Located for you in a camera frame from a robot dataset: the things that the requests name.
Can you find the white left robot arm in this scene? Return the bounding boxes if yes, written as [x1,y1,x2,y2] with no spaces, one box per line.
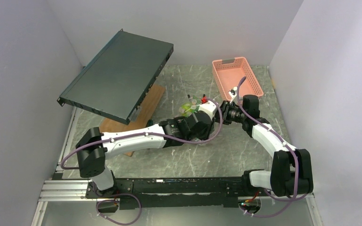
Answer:
[76,110,215,198]

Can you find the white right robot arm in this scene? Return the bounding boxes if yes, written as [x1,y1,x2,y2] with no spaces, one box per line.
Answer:
[220,95,313,197]

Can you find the pink plastic basket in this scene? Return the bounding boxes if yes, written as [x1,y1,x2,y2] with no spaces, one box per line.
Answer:
[212,57,263,101]

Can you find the clear zip top bag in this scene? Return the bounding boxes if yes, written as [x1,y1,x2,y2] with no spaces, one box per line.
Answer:
[176,98,220,144]

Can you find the dark rack server chassis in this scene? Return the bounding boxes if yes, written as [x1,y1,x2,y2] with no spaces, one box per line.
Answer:
[57,30,174,125]

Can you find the purple cable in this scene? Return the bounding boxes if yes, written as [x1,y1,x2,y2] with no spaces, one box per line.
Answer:
[60,98,224,170]

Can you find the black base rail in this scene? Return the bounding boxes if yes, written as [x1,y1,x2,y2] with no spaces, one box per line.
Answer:
[86,176,261,210]

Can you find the wooden base board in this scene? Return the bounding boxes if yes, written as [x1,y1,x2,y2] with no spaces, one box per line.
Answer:
[99,84,166,158]

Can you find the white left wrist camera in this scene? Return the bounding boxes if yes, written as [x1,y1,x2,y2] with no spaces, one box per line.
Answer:
[197,96,218,120]

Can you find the orange black pliers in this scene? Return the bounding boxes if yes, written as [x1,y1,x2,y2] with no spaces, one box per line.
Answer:
[187,94,206,101]

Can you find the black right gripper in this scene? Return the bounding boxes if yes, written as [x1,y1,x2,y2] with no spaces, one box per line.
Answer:
[211,100,247,125]

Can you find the green handled screwdriver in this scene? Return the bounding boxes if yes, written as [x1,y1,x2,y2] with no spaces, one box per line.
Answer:
[146,120,155,127]

